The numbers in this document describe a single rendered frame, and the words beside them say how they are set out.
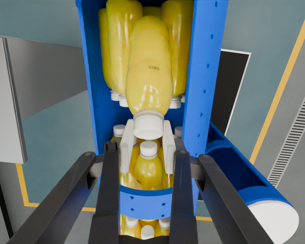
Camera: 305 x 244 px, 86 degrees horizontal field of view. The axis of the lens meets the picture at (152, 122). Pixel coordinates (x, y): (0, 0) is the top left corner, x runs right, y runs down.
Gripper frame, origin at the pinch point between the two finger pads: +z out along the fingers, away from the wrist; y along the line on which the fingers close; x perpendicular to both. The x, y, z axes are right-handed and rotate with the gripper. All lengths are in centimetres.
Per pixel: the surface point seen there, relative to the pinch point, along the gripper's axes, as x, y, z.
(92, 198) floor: -148, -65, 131
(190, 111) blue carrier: 0.6, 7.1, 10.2
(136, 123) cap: 1.3, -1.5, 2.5
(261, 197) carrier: -38, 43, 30
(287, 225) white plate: -50, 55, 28
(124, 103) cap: -0.8, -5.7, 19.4
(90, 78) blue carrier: 4.2, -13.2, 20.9
